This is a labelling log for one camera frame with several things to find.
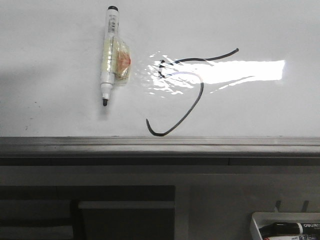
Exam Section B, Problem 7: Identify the white marker with tape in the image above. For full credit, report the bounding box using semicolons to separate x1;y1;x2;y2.
100;5;131;107

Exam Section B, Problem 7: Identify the black deli marker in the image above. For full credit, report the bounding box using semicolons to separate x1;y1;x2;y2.
259;222;320;237

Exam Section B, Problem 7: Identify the blue label marker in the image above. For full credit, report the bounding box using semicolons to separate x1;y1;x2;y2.
263;234;320;240

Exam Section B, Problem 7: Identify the white marker tray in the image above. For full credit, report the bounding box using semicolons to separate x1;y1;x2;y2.
249;212;320;240

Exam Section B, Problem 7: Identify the white whiteboard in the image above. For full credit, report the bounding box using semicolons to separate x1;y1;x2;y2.
0;0;320;137

